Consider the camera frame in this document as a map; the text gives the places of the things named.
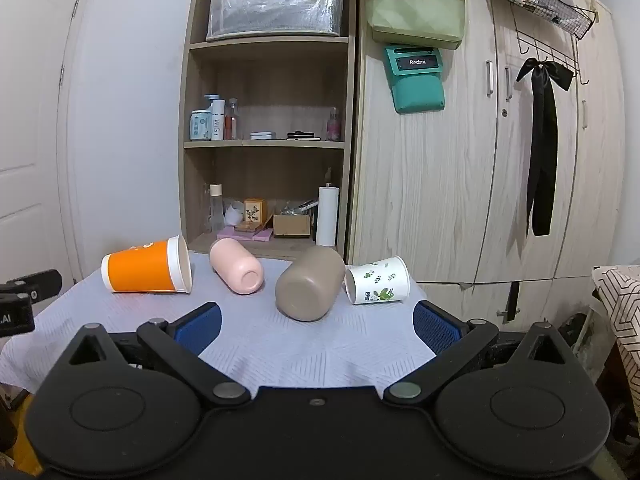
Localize white door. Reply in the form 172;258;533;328
0;0;87;283

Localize plastic-wrapped grey storage box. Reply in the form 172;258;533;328
206;0;346;42

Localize pink cup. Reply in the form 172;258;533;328
209;238;265;295

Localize pink flat boxes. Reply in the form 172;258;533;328
216;225;274;242

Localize geometric patterned cloth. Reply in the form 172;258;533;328
591;265;640;413

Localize light green bag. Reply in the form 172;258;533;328
362;0;466;51

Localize teal bag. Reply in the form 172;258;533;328
384;44;446;114

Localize clear bottle with red liquid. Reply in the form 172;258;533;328
224;98;239;141

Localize wooden shelf unit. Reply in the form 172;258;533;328
178;0;357;262

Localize white floral paper cup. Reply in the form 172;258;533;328
345;256;411;306

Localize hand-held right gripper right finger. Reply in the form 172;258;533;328
382;301;576;409

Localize orange paper cup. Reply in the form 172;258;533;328
101;235;194;295

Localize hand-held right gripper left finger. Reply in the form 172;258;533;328
66;303;252;409

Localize white paper towel roll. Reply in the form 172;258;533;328
315;185;341;248

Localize white pump bottle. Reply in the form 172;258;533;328
204;94;226;141

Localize yellow floral box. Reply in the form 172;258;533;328
243;198;269;226

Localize small cardboard box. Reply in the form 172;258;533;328
272;212;312;239

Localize clear bottle with beige cap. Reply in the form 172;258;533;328
208;183;226;234

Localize light blue jar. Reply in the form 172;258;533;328
190;110;213;142

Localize beige cup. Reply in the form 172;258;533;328
275;245;347;322

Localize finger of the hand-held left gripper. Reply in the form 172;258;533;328
0;269;64;307

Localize black over-door hook rack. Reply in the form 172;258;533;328
510;0;592;86

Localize black wire basket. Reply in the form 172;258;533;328
481;0;599;40

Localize black ribbon bow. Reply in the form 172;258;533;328
516;58;575;237

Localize pale blue tablecloth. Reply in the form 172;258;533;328
0;251;445;395

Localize light wooden wardrobe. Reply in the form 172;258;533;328
347;0;627;322

